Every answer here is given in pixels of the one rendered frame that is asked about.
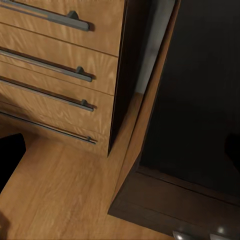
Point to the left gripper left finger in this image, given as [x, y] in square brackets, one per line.
[12, 149]

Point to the desk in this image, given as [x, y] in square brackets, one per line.
[197, 102]

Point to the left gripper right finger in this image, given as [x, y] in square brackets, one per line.
[232, 149]

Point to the cabinet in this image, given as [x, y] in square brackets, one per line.
[159, 205]
[67, 67]

